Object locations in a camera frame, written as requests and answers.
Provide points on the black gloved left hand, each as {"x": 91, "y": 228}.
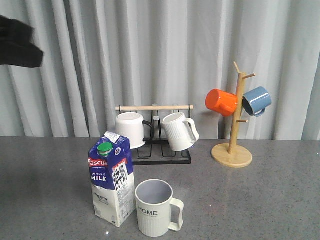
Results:
{"x": 16, "y": 48}

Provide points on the blue white milk carton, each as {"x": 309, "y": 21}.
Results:
{"x": 112, "y": 178}

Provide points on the cream HOME mug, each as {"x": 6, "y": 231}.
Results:
{"x": 154, "y": 201}

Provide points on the grey curtain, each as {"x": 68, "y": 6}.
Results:
{"x": 100, "y": 54}

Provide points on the white ribbed mug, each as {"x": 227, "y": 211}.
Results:
{"x": 181, "y": 132}

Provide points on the orange mug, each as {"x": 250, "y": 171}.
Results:
{"x": 221, "y": 102}

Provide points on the wooden mug tree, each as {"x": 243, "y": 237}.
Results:
{"x": 231, "y": 154}

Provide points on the blue mug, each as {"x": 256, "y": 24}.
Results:
{"x": 256, "y": 101}

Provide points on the white mug black handle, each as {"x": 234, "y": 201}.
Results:
{"x": 131, "y": 125}

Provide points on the black wire mug rack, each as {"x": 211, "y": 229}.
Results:
{"x": 157, "y": 151}

